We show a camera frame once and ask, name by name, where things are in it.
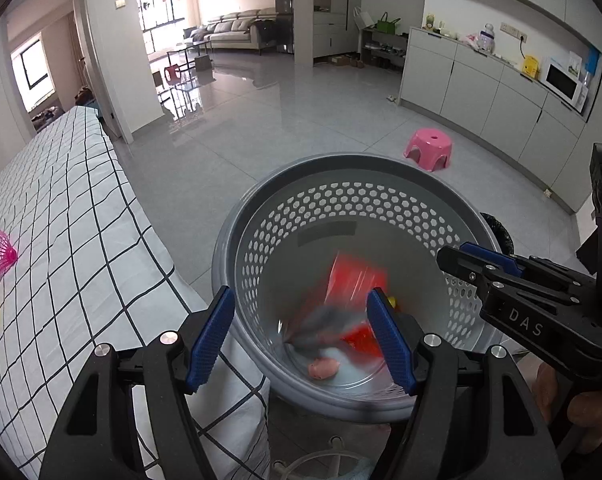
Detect white lower cabinets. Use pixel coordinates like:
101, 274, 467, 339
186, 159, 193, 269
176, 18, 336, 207
398, 27, 596, 213

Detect grey sofa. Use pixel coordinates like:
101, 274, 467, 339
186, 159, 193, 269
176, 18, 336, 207
183, 7, 277, 53

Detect white round jug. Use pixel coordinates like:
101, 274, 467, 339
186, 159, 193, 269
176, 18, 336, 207
476, 22, 499, 53

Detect white round plastic frame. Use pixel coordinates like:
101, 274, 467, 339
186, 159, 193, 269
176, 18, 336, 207
273, 437, 377, 480

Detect white snack packet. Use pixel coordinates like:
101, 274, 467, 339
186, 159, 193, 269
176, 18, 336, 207
281, 302, 369, 351

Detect green bag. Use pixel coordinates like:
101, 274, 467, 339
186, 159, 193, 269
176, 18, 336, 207
376, 12, 402, 36

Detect dark tall cabinet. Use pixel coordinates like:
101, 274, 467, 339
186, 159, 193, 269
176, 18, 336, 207
273, 0, 294, 56

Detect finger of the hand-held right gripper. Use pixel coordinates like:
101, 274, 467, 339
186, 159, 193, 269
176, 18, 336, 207
437, 246, 492, 287
460, 242, 526, 278

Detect shoe rack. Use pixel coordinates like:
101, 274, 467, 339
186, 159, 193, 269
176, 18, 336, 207
358, 27, 409, 71

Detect pink plastic stool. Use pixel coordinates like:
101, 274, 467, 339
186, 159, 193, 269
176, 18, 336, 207
403, 128, 454, 172

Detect white microwave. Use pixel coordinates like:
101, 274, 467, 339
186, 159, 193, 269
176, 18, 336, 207
538, 57, 589, 111

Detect person's right hand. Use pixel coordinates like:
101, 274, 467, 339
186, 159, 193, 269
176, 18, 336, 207
536, 360, 602, 456

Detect dark coffee table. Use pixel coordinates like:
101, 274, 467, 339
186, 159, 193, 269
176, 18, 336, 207
166, 42, 214, 73

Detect black bin bag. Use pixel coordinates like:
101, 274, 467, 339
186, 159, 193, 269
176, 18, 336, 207
481, 212, 514, 256

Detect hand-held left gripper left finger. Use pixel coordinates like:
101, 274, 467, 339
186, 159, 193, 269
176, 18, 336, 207
38, 285, 237, 480

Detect grey perforated plastic basket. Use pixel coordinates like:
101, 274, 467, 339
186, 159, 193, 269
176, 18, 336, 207
212, 153, 514, 423

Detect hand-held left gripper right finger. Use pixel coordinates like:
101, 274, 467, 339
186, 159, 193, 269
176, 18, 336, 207
366, 287, 564, 480

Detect white black checked tablecloth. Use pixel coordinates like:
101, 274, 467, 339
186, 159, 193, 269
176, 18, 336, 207
0, 106, 272, 480

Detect pink packet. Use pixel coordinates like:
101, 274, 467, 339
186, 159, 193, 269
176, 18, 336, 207
308, 355, 341, 381

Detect white wall shelf cabinet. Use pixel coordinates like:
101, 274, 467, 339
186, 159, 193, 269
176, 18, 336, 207
293, 0, 362, 61

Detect blue box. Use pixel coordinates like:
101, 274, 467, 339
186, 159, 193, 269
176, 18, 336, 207
583, 47, 602, 81

